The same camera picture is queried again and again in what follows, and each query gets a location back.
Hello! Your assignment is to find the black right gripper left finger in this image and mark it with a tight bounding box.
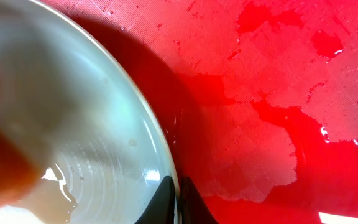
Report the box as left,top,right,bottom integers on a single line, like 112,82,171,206
135,176,175,224

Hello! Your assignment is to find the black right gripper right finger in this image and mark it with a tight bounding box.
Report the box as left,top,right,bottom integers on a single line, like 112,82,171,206
181,177,218,224

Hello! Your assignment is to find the white plate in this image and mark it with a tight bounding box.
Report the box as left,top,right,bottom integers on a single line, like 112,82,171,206
0,1,177,223

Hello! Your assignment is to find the green orange sponge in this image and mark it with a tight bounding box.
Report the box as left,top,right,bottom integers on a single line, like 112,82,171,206
0,65,43,206

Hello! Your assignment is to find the red plastic tray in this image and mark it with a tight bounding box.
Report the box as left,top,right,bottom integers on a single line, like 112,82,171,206
47,0,358,223

